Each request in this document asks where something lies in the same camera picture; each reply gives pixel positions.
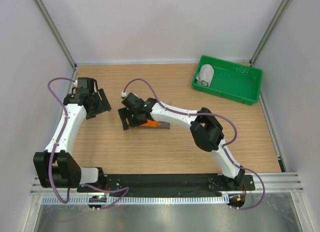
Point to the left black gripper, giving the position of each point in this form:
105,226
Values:
103,104

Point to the aluminium frame post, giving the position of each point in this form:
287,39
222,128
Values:
280,11
56,34

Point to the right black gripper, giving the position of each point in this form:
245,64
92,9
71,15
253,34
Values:
123,112

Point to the green plastic tray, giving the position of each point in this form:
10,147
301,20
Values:
230,80

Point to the right aluminium frame post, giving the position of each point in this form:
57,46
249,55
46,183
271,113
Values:
280,11

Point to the grey orange towel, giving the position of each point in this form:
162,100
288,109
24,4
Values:
151,124

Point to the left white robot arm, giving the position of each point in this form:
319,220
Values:
55,166

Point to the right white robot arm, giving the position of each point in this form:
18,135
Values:
205,129

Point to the grey panda towel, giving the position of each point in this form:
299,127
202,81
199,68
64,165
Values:
205,75

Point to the white slotted cable duct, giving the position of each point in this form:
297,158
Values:
89,200

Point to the left aluminium frame post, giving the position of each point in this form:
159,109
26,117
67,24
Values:
56,34

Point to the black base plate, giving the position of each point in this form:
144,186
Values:
172,185

